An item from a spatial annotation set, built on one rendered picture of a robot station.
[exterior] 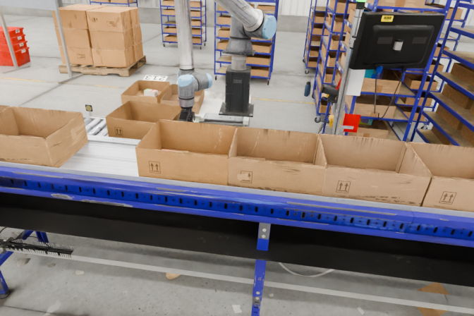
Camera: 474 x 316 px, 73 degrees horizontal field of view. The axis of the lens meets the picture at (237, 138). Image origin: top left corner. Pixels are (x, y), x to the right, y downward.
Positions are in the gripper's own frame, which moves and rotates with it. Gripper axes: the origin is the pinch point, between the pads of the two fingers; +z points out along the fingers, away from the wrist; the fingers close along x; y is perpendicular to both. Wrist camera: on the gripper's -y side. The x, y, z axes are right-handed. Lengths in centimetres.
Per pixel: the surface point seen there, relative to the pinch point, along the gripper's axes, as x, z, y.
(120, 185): 10, -10, -65
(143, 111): 35.8, -4.4, 22.5
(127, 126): 33.9, -6.8, -6.6
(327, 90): -83, -26, 31
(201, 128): -15.9, -21.7, -29.2
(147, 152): 0, -23, -58
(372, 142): -97, -22, -29
